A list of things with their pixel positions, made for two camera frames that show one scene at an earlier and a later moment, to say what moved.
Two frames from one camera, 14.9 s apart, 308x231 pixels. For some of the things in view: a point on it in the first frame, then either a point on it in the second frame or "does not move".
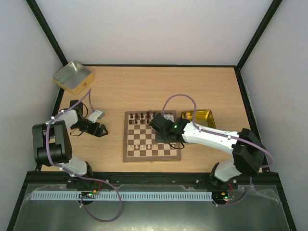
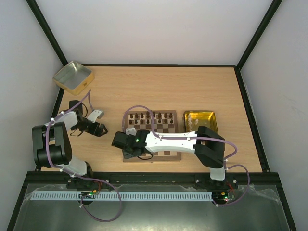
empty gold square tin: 73,78 does not move
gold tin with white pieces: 203,117 does not move
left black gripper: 99,130 does not move
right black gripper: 164,137 -> 118,142
